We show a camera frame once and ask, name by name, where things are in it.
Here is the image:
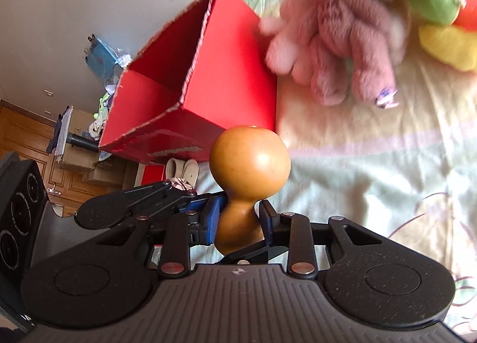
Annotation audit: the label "white slippers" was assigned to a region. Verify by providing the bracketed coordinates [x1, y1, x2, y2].
[165, 158, 200, 187]

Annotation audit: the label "pink plush bear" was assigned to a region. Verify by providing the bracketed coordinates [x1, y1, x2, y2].
[259, 0, 409, 109]

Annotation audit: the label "large red cardboard box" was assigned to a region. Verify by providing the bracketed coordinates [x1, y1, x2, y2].
[100, 0, 277, 164]

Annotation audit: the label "blue paper bag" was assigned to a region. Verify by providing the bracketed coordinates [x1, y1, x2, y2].
[85, 34, 133, 87]

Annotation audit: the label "small red gift box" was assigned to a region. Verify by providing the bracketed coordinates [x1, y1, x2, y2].
[135, 164, 165, 187]

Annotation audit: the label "orange gourd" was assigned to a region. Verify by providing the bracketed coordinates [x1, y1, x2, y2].
[209, 126, 291, 255]

